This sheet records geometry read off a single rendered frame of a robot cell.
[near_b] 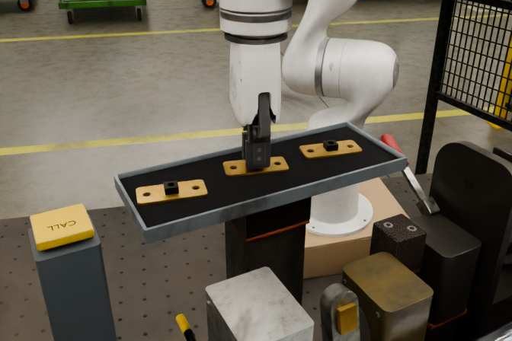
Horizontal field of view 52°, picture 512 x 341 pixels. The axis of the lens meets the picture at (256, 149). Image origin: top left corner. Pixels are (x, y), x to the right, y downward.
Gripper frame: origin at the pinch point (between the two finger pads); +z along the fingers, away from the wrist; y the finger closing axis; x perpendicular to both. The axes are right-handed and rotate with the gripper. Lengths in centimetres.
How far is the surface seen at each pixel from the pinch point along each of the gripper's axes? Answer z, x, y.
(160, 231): 2.7, -13.1, 12.2
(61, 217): 2.7, -24.0, 7.2
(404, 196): 49, 55, -57
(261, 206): 3.3, -1.0, 8.7
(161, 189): 2.4, -12.5, 3.9
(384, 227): 8.7, 15.3, 8.5
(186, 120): 118, 6, -285
